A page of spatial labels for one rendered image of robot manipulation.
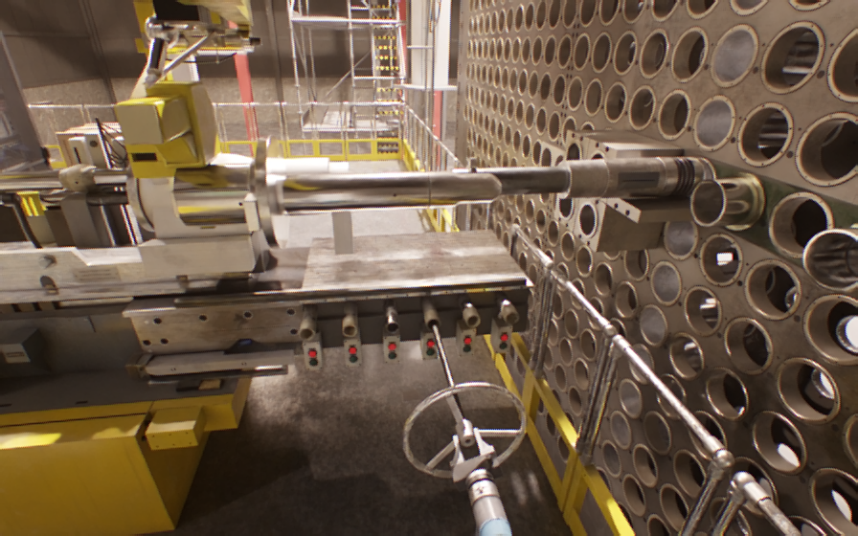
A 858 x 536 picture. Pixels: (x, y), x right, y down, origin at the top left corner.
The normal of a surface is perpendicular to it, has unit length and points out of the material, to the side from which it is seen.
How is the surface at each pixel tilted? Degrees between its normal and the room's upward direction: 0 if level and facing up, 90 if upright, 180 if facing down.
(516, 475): 0
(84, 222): 90
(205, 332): 90
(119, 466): 90
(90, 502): 90
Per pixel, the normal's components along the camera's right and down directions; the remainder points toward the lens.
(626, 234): 0.15, 0.45
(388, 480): 0.01, -0.89
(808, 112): -0.99, 0.06
